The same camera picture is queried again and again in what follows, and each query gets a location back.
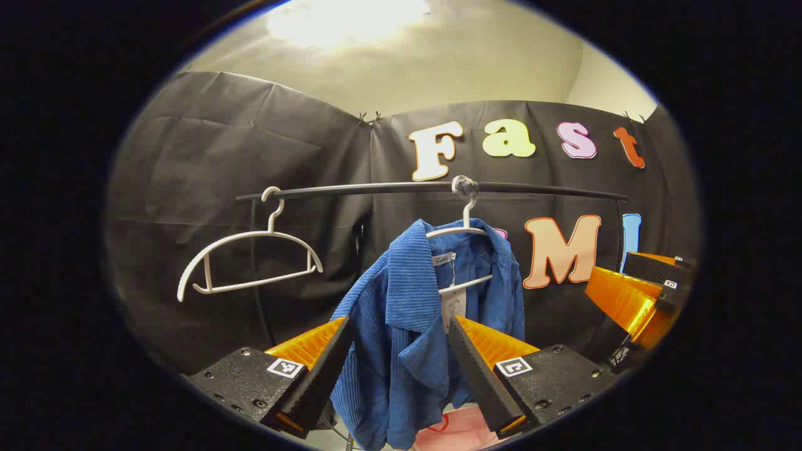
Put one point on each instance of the clear tape wrap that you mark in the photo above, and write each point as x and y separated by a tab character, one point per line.
465	186

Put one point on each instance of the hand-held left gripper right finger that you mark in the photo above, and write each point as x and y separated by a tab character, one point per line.
479	376

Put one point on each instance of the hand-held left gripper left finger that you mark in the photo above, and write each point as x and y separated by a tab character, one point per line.
326	369

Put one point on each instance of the pink laundry hamper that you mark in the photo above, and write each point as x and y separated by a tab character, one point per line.
457	432

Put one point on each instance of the white plastic hanger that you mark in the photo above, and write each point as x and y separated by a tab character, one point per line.
269	233

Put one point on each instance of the black backdrop cloth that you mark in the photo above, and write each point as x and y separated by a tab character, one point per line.
219	156

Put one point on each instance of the white hanger with taped hook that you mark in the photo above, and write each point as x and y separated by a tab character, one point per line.
467	216

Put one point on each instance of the white paper garment tag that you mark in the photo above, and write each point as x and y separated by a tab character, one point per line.
452	307

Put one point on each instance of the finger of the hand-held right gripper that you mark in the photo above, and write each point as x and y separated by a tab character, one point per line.
626	300
655	268

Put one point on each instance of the black clothes rack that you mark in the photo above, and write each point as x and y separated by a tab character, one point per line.
351	188

